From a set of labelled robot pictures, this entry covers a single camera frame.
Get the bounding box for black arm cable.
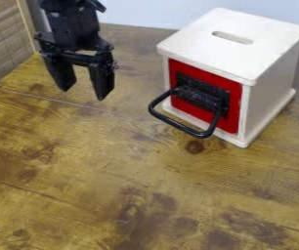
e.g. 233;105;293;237
85;0;107;14

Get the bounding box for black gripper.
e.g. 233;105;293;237
34;0;115;101

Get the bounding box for wooden panel at left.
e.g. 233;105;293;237
0;0;35;79

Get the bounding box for white wooden box cabinet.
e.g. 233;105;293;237
154;8;299;147

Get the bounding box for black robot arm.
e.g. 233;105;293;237
34;0;117;101

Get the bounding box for red wooden drawer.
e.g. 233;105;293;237
167;59;242;134

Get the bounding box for black metal drawer handle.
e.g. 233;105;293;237
149;72;230;139

